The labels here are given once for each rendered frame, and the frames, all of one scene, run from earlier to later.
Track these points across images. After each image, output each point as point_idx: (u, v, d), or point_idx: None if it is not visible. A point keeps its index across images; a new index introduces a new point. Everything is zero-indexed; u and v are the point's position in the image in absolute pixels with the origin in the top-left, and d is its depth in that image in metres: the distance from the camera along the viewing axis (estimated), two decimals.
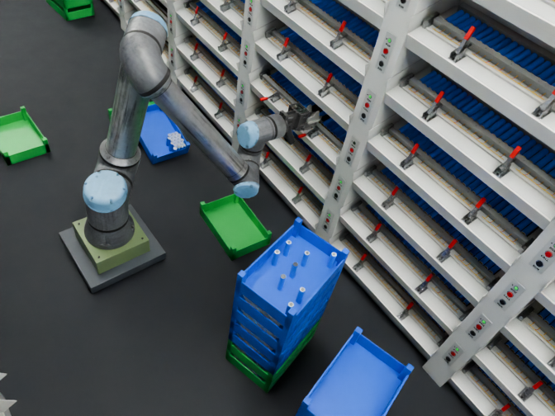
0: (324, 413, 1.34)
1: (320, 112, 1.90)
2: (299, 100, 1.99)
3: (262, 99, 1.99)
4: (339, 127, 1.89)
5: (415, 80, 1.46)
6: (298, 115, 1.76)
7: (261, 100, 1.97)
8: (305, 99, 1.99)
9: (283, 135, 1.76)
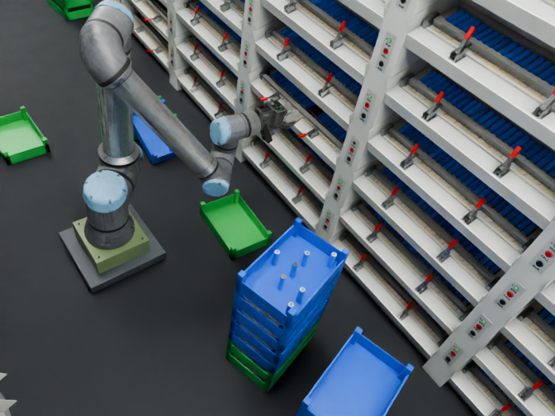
0: (324, 413, 1.34)
1: (324, 116, 1.92)
2: (299, 100, 1.99)
3: (262, 99, 1.99)
4: (339, 127, 1.89)
5: (415, 80, 1.46)
6: (274, 112, 1.71)
7: (261, 100, 1.97)
8: (305, 99, 1.99)
9: (258, 133, 1.71)
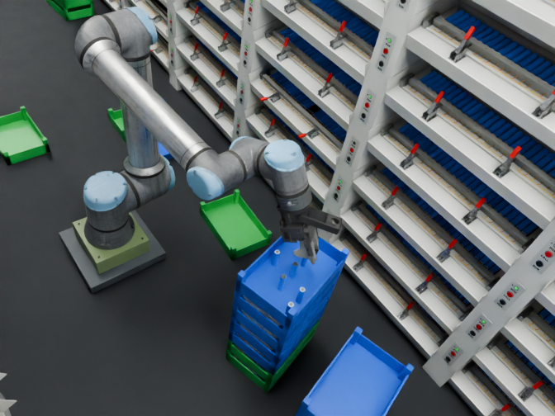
0: (324, 413, 1.34)
1: (324, 116, 1.92)
2: (299, 100, 1.99)
3: (262, 99, 1.99)
4: (339, 127, 1.89)
5: (415, 80, 1.46)
6: None
7: (261, 100, 1.97)
8: (305, 99, 1.99)
9: None
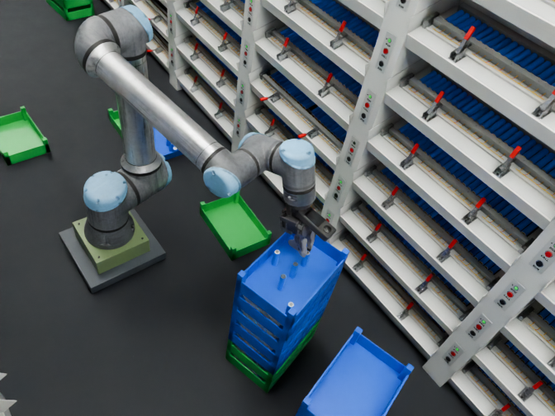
0: (324, 413, 1.34)
1: (324, 116, 1.92)
2: (299, 100, 1.99)
3: (262, 99, 1.99)
4: (339, 127, 1.89)
5: (415, 80, 1.46)
6: None
7: (261, 100, 1.97)
8: (305, 99, 1.99)
9: None
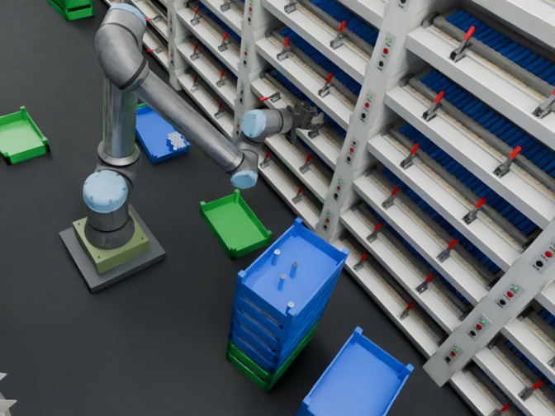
0: (324, 413, 1.34)
1: (328, 115, 1.93)
2: (302, 98, 1.99)
3: (262, 99, 1.99)
4: None
5: (415, 80, 1.46)
6: (305, 112, 1.73)
7: (261, 100, 1.97)
8: (309, 97, 2.00)
9: (287, 130, 1.71)
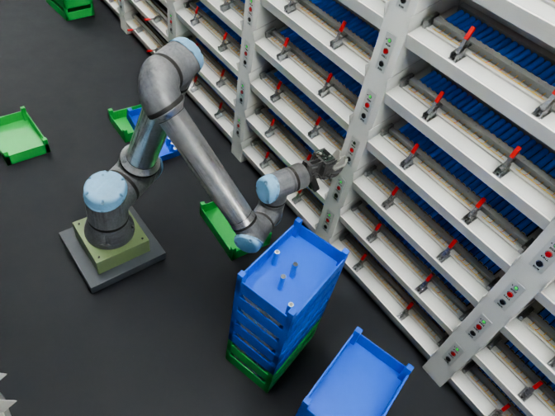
0: (324, 413, 1.34)
1: (328, 115, 1.93)
2: (302, 98, 1.99)
3: (278, 83, 1.98)
4: None
5: (415, 80, 1.46)
6: (323, 163, 1.60)
7: (282, 82, 1.98)
8: (309, 97, 2.00)
9: (307, 186, 1.60)
